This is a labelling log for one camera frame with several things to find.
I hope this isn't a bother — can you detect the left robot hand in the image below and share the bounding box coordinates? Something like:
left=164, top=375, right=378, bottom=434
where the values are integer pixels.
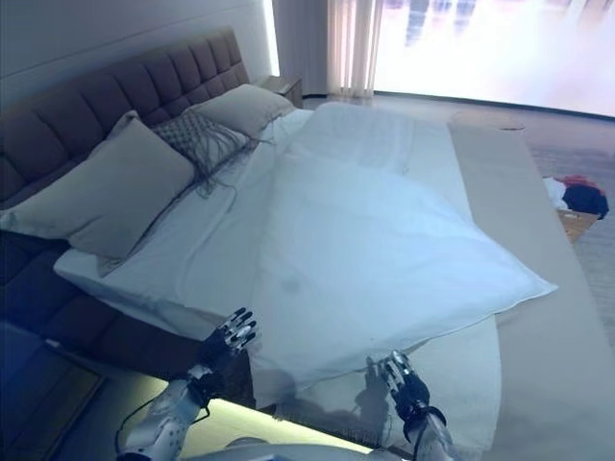
left=196, top=306, right=258, bottom=381

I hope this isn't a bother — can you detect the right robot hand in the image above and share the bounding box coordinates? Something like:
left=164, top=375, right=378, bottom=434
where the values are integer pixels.
left=364, top=350, right=431, bottom=420

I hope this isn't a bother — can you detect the white duvet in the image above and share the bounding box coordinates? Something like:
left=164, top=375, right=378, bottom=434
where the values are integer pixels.
left=248, top=102, right=559, bottom=400

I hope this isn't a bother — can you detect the white fitted bed sheet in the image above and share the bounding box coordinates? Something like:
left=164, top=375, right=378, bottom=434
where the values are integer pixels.
left=52, top=108, right=316, bottom=330

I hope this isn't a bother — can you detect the beige bed runner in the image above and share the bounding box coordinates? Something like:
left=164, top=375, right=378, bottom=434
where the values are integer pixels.
left=445, top=112, right=615, bottom=461

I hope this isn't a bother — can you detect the grey robot torso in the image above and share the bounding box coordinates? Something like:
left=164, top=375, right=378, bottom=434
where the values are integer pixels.
left=224, top=435, right=383, bottom=461

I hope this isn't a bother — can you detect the large beige pillow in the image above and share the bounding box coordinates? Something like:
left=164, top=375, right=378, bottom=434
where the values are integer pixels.
left=193, top=84, right=295, bottom=136
left=0, top=109, right=197, bottom=263

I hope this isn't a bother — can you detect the glass-top bedside table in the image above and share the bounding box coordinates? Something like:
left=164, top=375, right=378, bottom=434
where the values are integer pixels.
left=0, top=314, right=110, bottom=461

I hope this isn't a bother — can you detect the woven fringed cushion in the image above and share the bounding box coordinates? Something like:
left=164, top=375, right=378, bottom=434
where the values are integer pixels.
left=152, top=108, right=279, bottom=202

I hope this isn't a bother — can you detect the cardboard box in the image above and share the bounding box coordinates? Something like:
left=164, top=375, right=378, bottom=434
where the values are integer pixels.
left=555, top=206, right=603, bottom=247

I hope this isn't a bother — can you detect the pile of coloured clothes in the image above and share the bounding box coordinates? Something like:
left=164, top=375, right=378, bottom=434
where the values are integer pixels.
left=542, top=175, right=610, bottom=221

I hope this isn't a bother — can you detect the wooden nightstand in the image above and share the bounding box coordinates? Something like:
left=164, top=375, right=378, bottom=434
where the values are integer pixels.
left=260, top=74, right=304, bottom=109

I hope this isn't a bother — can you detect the brown tufted headboard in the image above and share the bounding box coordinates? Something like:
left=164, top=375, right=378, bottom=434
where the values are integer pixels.
left=0, top=27, right=252, bottom=212

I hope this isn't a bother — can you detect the cream sheer curtain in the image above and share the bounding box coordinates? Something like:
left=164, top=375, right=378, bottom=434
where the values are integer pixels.
left=325, top=0, right=386, bottom=98

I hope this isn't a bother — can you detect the brown upholstered bed frame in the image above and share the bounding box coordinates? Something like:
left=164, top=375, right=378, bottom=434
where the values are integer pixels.
left=0, top=229, right=257, bottom=402

